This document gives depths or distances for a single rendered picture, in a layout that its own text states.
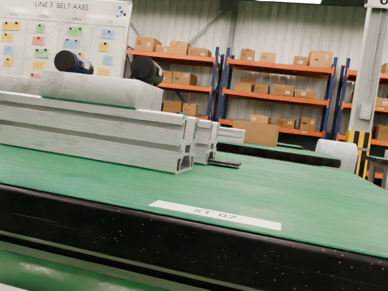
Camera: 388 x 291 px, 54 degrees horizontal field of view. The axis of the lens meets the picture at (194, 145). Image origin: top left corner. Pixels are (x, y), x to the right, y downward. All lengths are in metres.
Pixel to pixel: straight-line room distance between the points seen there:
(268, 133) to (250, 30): 9.06
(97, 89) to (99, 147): 0.08
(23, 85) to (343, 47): 10.84
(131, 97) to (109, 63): 3.32
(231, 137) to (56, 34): 2.52
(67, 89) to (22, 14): 3.91
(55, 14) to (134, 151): 3.77
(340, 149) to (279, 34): 7.58
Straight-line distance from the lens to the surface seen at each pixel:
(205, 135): 0.71
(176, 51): 10.74
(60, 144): 0.61
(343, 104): 10.08
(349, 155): 4.21
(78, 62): 1.04
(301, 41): 11.44
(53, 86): 0.61
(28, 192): 0.36
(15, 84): 0.90
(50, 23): 4.28
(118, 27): 3.91
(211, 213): 0.33
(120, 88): 0.56
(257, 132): 2.64
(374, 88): 6.45
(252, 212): 0.36
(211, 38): 11.64
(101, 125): 0.57
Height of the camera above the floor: 0.85
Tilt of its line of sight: 3 degrees down
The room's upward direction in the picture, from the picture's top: 8 degrees clockwise
